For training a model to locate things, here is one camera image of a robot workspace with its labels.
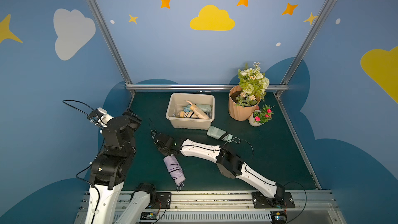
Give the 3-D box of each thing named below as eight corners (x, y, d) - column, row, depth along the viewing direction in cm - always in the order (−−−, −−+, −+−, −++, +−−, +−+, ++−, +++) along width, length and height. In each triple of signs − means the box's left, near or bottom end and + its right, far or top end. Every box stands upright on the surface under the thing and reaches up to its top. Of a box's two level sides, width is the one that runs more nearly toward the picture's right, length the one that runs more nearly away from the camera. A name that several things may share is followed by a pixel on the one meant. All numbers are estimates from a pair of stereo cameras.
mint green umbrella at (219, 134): (206, 134, 99) (206, 132, 98) (210, 126, 103) (210, 124, 102) (230, 144, 95) (230, 142, 94) (233, 135, 99) (234, 133, 98)
